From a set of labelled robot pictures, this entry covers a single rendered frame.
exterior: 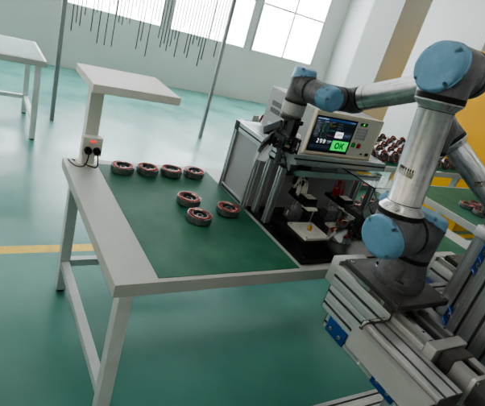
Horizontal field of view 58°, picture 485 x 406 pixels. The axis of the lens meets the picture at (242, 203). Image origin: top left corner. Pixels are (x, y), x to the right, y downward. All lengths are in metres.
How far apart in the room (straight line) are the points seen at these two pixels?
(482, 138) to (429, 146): 4.48
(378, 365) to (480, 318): 0.34
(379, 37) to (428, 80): 5.02
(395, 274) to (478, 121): 4.45
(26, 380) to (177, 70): 7.01
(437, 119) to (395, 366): 0.60
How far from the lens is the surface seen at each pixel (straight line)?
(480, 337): 1.41
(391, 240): 1.13
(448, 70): 1.09
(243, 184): 2.18
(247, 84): 9.23
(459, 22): 8.43
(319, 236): 2.08
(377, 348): 1.23
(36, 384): 2.16
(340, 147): 2.16
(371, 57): 6.12
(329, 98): 1.33
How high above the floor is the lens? 1.61
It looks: 23 degrees down
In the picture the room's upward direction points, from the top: 17 degrees clockwise
